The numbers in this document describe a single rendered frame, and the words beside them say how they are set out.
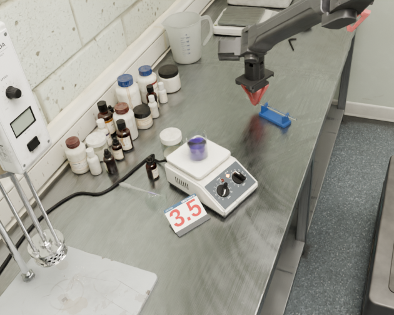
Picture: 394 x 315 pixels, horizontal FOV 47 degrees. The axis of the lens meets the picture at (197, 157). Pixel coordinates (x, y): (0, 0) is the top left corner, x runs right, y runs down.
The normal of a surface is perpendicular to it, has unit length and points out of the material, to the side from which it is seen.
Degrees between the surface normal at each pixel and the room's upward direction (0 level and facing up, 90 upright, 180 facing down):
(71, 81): 90
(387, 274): 0
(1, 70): 90
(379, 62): 90
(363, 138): 0
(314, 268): 0
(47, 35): 90
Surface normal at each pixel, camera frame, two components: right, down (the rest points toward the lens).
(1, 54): 0.92, 0.19
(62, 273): -0.10, -0.75
